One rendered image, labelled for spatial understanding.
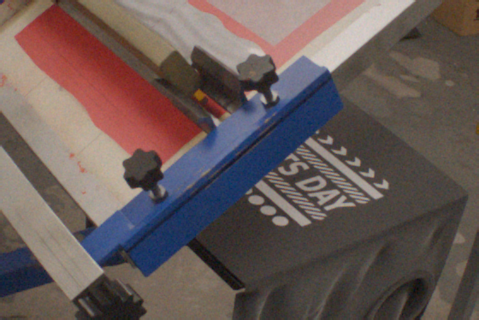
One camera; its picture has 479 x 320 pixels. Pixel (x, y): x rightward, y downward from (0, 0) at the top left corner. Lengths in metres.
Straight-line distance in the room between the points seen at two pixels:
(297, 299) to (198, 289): 1.39
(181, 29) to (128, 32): 0.14
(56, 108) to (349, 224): 0.48
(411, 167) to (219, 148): 0.65
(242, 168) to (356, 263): 0.45
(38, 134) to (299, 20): 0.36
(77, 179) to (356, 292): 0.58
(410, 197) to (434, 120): 2.28
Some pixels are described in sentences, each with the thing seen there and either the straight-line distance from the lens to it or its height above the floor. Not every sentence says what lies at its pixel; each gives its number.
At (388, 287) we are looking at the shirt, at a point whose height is 0.82.
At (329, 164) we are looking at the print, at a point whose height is 0.95.
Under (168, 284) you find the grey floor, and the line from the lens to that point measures 2.92.
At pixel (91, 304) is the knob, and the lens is 1.06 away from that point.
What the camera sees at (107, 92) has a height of 1.18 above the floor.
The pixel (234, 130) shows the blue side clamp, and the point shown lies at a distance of 1.18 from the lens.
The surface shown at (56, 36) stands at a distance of 1.50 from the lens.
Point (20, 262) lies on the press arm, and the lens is 1.49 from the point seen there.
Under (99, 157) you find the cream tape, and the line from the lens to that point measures 1.30.
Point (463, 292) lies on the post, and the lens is 2.17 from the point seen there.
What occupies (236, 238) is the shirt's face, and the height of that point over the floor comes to 0.95.
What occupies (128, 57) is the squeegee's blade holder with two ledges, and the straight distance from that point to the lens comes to 1.33.
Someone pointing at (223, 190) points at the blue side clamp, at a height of 1.19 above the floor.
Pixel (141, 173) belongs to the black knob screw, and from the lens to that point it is 1.11.
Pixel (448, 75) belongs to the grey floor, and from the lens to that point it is 4.33.
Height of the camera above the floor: 1.85
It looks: 32 degrees down
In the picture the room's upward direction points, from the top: 9 degrees clockwise
